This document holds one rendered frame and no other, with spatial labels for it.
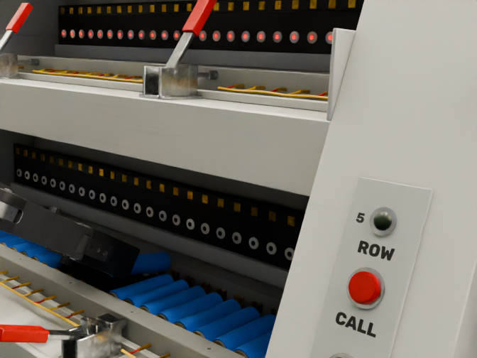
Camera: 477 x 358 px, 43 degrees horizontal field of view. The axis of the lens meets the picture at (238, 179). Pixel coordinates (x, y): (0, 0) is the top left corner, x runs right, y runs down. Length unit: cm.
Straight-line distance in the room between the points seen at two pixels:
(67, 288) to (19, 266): 8
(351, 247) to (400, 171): 5
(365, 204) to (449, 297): 6
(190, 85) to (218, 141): 8
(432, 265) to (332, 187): 7
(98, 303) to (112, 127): 14
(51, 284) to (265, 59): 29
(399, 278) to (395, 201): 4
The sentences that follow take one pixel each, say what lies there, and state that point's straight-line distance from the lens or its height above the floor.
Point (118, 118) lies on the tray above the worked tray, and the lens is 47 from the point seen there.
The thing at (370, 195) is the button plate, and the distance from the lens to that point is 31.
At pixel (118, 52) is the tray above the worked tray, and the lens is 77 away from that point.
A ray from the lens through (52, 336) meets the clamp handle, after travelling 43.
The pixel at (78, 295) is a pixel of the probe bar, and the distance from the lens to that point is 52.
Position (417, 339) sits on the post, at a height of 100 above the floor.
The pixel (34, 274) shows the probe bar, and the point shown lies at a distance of 57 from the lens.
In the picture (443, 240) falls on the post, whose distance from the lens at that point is 30.
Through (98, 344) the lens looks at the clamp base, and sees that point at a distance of 45.
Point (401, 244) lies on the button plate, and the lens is 30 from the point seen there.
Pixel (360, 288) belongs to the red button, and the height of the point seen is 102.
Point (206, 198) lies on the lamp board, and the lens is 58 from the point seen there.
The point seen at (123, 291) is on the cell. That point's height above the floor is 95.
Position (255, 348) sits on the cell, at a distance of 44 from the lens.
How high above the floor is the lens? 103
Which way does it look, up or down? 5 degrees up
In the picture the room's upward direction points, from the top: 16 degrees clockwise
